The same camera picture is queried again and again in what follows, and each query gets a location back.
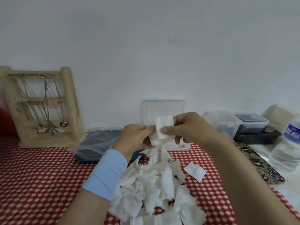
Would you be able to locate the person's right hand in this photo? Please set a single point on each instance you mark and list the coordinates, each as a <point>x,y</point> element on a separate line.
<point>194,128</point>

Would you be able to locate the person's left hand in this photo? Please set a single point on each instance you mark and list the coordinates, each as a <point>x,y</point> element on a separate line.
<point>132,138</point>

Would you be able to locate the white cloth square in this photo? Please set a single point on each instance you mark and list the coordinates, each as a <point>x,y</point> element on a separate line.
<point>161,125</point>

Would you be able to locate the clear cotton pad box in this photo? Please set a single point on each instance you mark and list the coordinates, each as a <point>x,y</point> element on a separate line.
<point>164,107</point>

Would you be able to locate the clear plastic bag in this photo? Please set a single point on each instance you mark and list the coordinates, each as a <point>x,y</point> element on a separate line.
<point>93,142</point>

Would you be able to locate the pile of white cotton pads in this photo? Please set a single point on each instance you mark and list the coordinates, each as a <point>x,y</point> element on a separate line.
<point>154,185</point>

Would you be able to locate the person's left forearm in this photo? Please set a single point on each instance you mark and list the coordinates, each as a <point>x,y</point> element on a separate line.
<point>84,208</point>

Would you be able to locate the person's right forearm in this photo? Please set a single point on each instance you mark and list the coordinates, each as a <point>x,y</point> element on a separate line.
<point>250,185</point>

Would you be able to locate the black tray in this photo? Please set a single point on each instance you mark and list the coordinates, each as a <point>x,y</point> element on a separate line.
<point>257,138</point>

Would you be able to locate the clear lidded plastic container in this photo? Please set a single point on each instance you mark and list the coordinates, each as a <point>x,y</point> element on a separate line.
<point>225,120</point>

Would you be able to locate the pink makeup sponge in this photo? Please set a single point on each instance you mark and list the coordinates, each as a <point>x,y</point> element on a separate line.
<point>226,135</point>

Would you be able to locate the light blue wristband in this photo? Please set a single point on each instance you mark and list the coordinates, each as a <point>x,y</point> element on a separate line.
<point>105,174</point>

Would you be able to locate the dark blue pouch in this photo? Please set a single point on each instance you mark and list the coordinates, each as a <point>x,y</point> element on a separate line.
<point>86,159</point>

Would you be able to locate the clear container with black contents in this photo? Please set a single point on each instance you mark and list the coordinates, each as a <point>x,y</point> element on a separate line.
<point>252,121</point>

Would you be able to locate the wooden jewelry stand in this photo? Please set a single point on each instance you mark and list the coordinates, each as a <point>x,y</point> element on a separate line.
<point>73,103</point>

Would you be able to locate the phone with patterned case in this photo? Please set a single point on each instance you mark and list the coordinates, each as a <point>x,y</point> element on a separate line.
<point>262,164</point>

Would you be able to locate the beige plastic tub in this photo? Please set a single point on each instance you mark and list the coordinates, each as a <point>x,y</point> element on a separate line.
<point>277,115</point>

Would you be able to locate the clear plastic water bottle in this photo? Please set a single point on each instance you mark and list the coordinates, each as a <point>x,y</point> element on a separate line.
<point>284,154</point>

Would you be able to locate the red checkered tablecloth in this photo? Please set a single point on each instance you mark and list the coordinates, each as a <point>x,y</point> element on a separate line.
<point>35,180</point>

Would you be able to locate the red framed mirror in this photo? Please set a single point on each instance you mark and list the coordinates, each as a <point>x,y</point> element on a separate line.
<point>5,122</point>

